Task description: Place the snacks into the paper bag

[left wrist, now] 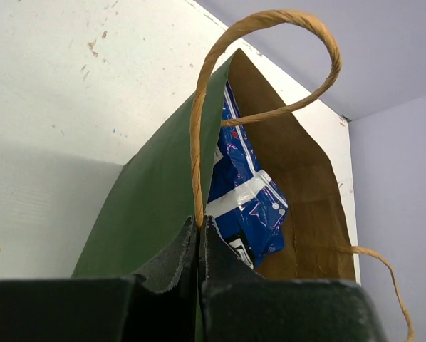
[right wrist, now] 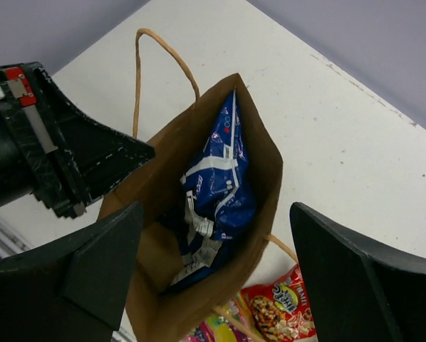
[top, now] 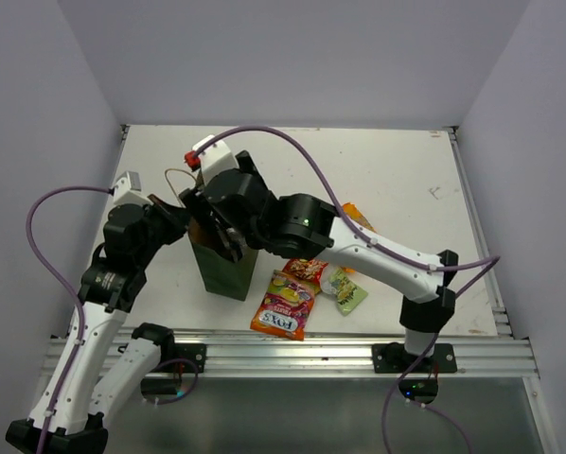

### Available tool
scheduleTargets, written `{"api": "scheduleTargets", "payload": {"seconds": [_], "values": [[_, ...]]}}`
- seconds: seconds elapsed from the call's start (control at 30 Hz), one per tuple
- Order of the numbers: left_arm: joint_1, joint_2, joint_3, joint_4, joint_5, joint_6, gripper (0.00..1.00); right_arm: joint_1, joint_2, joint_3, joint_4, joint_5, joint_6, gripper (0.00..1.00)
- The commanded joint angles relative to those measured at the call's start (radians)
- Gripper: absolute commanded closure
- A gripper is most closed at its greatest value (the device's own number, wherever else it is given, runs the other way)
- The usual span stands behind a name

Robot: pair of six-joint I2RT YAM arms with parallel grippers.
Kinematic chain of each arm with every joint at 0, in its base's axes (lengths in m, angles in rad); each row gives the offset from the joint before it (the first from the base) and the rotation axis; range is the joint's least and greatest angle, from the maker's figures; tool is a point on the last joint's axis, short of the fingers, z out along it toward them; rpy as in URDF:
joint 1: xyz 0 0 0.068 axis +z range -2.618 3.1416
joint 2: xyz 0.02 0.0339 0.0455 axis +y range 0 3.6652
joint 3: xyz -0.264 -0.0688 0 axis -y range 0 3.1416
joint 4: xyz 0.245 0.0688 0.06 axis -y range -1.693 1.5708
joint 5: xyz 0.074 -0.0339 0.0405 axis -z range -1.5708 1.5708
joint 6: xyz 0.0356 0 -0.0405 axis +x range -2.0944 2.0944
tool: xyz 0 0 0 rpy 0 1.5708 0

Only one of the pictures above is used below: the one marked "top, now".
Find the small green snack packet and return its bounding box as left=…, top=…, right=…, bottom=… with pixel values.
left=319, top=265, right=368, bottom=316

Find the purple cable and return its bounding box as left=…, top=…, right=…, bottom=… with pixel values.
left=195, top=125, right=501, bottom=454
left=26, top=185, right=200, bottom=454

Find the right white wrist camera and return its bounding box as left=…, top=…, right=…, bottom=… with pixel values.
left=184, top=134, right=239, bottom=185

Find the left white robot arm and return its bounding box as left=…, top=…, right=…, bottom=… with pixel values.
left=6, top=195, right=200, bottom=453

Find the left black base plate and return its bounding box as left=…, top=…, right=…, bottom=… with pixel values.
left=161, top=342, right=207, bottom=375

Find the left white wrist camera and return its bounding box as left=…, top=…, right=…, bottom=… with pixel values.
left=113, top=171, right=147, bottom=206

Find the green paper bag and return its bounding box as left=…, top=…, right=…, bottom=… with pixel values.
left=164, top=167, right=259, bottom=303

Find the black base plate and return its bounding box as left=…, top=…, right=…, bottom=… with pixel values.
left=161, top=342, right=207, bottom=375
left=371, top=342, right=458, bottom=375

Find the orange candy packet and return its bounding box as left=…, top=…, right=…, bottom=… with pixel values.
left=342, top=201, right=377, bottom=275

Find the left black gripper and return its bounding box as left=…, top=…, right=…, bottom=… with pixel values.
left=135, top=193, right=192, bottom=267

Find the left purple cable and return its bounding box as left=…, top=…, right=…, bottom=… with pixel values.
left=26, top=185, right=200, bottom=454

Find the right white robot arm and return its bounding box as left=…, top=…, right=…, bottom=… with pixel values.
left=185, top=145, right=457, bottom=372

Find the red snack packet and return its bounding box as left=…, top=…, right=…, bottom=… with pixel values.
left=283, top=258, right=328, bottom=287

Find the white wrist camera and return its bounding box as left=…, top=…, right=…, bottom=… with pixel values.
left=113, top=171, right=147, bottom=206
left=184, top=134, right=239, bottom=185

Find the aluminium mounting rail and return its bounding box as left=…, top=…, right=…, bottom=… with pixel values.
left=44, top=325, right=539, bottom=379

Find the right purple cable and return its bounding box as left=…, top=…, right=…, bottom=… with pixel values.
left=195, top=125, right=501, bottom=454

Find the Fox's fruit candy bag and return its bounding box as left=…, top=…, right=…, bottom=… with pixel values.
left=250, top=271, right=320, bottom=341

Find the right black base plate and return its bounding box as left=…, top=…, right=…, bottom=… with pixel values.
left=371, top=342, right=458, bottom=375

